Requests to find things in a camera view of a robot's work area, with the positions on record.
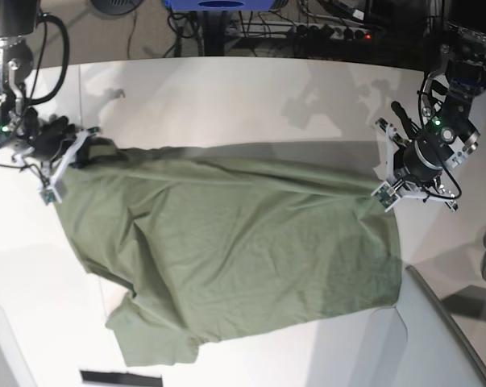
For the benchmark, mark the black table leg post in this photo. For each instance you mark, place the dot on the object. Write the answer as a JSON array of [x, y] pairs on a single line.
[[213, 24]]

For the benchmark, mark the blue plastic bin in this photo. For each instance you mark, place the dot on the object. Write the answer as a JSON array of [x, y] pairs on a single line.
[[219, 5]]

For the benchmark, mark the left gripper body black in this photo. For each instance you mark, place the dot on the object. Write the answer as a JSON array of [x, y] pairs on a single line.
[[424, 158]]

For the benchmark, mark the black round fan base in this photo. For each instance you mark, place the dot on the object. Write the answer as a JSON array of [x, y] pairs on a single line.
[[116, 7]]

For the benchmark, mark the green t-shirt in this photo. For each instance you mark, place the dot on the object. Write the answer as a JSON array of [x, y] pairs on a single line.
[[217, 248]]

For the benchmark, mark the power strip with red light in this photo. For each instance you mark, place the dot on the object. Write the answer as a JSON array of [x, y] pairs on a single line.
[[329, 32]]

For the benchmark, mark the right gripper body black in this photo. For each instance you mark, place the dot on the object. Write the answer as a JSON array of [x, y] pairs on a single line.
[[46, 148]]

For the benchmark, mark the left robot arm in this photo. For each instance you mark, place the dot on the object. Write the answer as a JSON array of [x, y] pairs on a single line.
[[444, 136]]

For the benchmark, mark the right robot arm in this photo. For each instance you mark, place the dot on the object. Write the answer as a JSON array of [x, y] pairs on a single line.
[[20, 127]]

